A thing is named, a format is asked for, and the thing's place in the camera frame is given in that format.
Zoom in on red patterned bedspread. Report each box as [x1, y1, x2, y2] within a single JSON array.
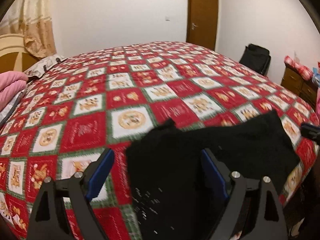
[[1, 42, 319, 239]]

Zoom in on white patterned far pillow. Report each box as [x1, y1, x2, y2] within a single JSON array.
[[24, 54, 67, 78]]

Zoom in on red patterned cloth on dresser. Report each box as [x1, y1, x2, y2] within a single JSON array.
[[284, 56, 313, 81]]

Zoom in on brown wooden door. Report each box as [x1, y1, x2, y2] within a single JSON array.
[[186, 0, 219, 50]]

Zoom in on cream wooden headboard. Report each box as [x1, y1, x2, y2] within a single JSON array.
[[0, 34, 39, 73]]

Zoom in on pink folded quilt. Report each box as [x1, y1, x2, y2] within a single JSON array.
[[0, 71, 28, 110]]

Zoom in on brown wooden dresser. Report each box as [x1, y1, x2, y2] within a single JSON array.
[[281, 63, 318, 110]]

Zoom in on beige curtain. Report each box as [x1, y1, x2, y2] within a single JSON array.
[[1, 0, 56, 58]]

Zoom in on grey patterned pillow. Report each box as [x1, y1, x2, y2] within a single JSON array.
[[0, 89, 26, 128]]

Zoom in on black pants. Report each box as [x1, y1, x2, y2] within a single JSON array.
[[125, 111, 299, 239]]

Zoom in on black bag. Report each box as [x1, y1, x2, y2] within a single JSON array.
[[239, 43, 271, 76]]

